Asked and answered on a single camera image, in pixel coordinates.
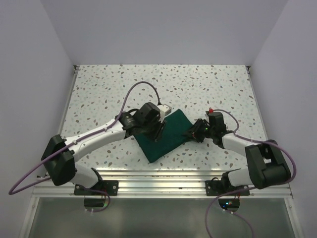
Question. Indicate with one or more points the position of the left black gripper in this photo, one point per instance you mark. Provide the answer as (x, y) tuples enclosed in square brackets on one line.
[(158, 129)]

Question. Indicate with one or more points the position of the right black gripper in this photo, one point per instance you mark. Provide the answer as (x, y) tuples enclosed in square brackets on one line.
[(190, 133)]

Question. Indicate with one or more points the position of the green surgical cloth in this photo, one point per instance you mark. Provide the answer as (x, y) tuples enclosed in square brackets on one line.
[(172, 137)]

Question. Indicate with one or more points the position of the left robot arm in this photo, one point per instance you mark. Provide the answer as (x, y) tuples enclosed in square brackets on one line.
[(61, 156)]

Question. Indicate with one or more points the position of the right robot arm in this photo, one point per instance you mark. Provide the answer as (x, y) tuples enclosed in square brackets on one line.
[(266, 165)]

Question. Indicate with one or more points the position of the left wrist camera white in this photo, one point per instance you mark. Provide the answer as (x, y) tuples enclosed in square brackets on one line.
[(164, 111)]

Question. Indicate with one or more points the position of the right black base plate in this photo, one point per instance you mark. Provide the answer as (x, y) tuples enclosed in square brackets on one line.
[(216, 187)]

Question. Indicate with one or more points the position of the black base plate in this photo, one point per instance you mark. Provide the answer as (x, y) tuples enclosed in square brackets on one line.
[(110, 187), (216, 187)]

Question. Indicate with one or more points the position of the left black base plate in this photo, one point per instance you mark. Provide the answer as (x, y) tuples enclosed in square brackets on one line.
[(110, 187)]

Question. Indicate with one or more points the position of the aluminium rail frame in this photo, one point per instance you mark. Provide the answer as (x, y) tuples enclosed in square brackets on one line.
[(100, 90)]

